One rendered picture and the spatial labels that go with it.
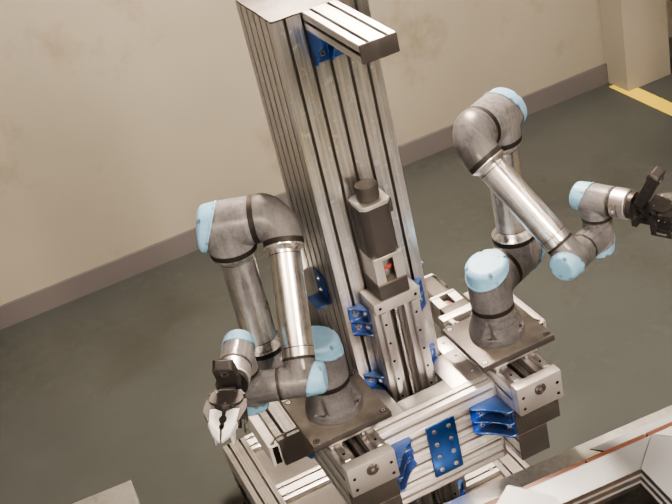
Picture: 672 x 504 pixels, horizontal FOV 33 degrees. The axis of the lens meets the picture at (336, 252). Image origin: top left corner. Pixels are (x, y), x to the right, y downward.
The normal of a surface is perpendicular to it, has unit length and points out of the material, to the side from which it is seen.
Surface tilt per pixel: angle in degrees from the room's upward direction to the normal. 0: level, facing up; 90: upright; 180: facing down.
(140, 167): 90
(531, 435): 90
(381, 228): 90
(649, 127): 0
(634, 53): 90
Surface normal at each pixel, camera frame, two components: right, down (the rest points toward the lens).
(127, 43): 0.41, 0.40
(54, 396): -0.21, -0.84
